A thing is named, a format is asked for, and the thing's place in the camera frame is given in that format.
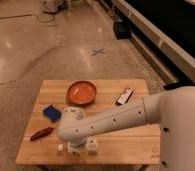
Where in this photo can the wooden table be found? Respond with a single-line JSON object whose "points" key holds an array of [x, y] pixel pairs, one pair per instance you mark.
{"points": [[139, 145]]}

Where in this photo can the blue sponge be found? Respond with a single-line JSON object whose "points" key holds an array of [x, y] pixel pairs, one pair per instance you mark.
{"points": [[52, 113]]}

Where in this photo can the long white rail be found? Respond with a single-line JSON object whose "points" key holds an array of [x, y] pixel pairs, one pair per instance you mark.
{"points": [[182, 59]]}

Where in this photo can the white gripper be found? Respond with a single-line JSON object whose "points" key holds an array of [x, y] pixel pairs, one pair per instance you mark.
{"points": [[77, 149]]}

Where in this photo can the black box on floor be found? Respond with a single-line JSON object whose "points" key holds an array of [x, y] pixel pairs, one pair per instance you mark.
{"points": [[121, 30]]}

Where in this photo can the red chili pepper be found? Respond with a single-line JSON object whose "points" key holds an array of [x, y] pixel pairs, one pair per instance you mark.
{"points": [[41, 133]]}

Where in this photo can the orange bowl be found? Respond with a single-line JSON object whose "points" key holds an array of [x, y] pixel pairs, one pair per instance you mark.
{"points": [[81, 93]]}

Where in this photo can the white machine base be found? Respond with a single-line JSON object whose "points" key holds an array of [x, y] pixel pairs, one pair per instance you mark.
{"points": [[54, 6]]}

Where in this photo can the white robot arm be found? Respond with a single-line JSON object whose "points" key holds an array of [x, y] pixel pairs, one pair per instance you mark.
{"points": [[173, 111]]}

